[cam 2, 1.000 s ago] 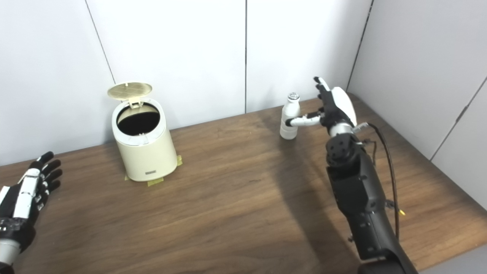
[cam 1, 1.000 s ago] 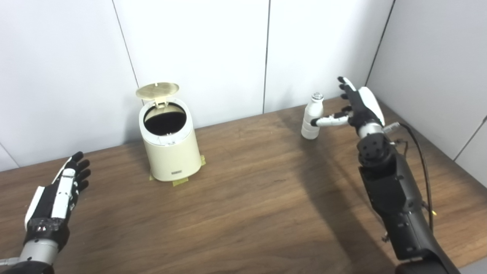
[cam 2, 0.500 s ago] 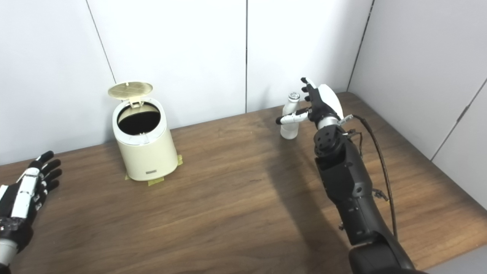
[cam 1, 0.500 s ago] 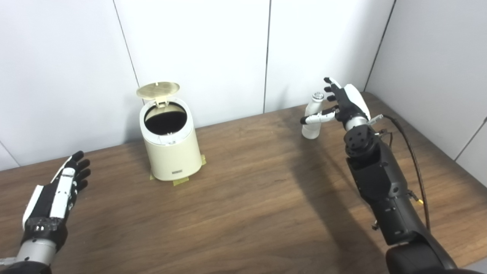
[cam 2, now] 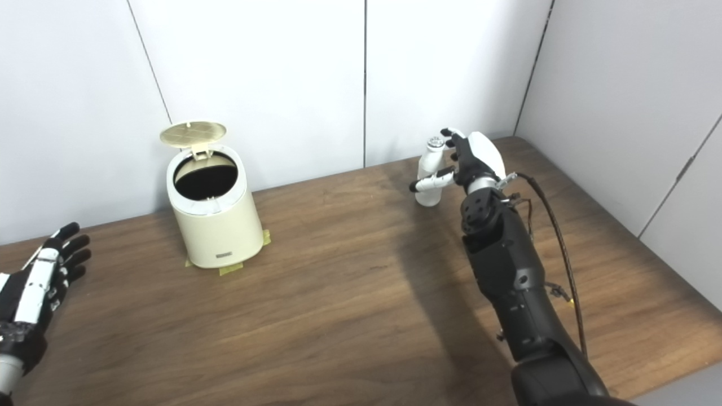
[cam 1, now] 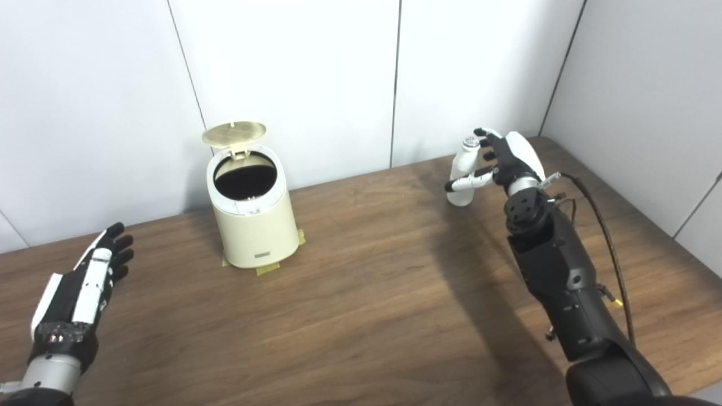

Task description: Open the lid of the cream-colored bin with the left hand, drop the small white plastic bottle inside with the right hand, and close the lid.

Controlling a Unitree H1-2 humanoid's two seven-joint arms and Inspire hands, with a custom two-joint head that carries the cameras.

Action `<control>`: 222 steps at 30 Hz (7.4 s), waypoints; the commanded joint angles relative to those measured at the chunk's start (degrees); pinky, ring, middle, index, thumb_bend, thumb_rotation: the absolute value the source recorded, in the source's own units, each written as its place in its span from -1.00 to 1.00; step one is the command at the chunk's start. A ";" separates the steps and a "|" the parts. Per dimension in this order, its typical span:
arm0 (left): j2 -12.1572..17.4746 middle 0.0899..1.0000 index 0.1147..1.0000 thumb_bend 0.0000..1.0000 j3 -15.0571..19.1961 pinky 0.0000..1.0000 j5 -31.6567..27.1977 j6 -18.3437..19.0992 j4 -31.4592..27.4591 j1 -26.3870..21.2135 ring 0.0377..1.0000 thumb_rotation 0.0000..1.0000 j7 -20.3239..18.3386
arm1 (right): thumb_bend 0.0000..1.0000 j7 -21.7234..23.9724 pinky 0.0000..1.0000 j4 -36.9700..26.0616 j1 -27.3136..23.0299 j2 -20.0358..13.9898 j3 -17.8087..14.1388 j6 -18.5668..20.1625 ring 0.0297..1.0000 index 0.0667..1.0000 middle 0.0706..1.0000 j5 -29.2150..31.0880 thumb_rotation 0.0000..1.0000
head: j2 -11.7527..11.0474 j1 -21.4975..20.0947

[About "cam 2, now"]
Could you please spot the cream-colored bin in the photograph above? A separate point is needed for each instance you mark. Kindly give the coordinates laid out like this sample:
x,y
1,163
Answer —
x,y
217,231

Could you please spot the small white plastic bottle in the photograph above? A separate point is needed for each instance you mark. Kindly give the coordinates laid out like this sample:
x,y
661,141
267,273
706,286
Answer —
x,y
430,160

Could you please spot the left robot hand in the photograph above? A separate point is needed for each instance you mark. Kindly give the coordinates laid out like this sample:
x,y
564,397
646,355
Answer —
x,y
22,316

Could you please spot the round cream bin lid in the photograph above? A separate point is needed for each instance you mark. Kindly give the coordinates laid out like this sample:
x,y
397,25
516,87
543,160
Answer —
x,y
192,133

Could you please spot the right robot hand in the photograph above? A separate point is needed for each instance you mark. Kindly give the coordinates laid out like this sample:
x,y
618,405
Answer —
x,y
479,160

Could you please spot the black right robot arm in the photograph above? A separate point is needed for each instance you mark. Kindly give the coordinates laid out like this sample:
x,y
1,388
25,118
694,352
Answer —
x,y
507,265

